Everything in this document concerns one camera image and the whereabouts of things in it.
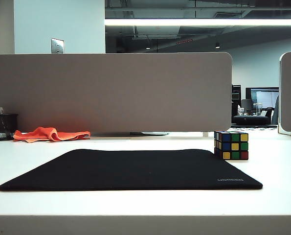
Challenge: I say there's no multicoloured Rubik's cube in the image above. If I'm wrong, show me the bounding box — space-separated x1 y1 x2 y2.
214 130 249 161

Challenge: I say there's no black fabric mouse pad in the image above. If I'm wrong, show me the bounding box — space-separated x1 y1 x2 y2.
0 148 263 192

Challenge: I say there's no flat grey monitor base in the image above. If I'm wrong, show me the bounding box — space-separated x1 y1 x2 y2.
91 131 170 137

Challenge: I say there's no wide beige desk divider panel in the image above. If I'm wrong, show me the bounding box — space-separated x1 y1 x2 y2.
0 52 233 133

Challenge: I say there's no orange cloth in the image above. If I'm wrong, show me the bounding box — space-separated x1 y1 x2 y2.
13 126 91 142

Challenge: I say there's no long white ceiling light strip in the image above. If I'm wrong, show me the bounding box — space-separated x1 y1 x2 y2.
104 18 291 26

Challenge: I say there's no round black ottoman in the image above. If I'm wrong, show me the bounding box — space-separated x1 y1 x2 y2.
232 115 270 125

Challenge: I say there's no black mesh pen holder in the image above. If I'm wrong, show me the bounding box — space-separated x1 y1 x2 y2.
0 113 19 141

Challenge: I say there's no metal wall switch plate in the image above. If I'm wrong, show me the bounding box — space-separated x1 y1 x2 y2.
50 38 65 54

